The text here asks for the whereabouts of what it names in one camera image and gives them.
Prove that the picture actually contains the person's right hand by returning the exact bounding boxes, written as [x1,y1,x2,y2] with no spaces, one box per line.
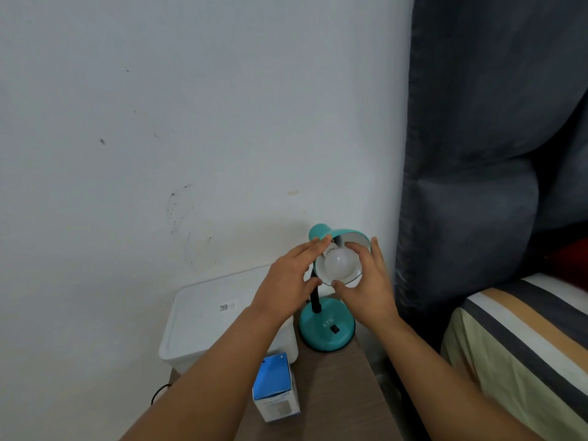
[330,236,402,334]

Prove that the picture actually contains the person's left hand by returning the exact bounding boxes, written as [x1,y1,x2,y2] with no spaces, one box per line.
[249,235,333,335]

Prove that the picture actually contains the white light bulb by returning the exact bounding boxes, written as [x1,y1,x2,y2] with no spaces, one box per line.
[323,245,364,286]

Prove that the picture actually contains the teal desk lamp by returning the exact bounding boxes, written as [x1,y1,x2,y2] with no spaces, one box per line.
[298,224,373,353]

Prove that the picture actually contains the blue and white bulb box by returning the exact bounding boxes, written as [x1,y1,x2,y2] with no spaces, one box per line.
[251,352,302,423]

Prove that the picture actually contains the white storage box lid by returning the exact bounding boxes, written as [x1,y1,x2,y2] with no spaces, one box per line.
[158,263,295,363]

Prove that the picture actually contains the person's right forearm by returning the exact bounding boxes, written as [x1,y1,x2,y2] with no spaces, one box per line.
[367,316,543,441]

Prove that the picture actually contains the person's left forearm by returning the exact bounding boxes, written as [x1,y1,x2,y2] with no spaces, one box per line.
[120,307,295,441]

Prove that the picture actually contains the white plastic storage box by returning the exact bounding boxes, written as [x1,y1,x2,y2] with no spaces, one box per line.
[161,318,300,376]

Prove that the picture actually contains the striped bedding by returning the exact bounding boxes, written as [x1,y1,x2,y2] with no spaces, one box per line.
[440,272,588,441]

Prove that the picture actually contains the grey upholstered headboard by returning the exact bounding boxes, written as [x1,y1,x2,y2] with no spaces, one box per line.
[381,0,588,441]

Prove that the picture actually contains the red pillow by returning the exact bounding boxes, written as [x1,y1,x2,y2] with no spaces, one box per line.
[544,238,588,290]

